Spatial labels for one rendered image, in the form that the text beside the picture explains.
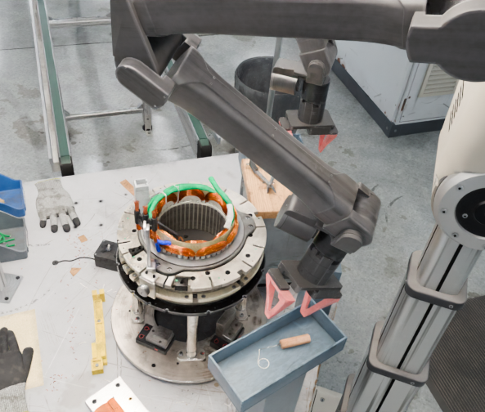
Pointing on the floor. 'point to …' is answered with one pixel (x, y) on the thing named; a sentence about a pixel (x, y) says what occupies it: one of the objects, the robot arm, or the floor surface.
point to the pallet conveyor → (59, 133)
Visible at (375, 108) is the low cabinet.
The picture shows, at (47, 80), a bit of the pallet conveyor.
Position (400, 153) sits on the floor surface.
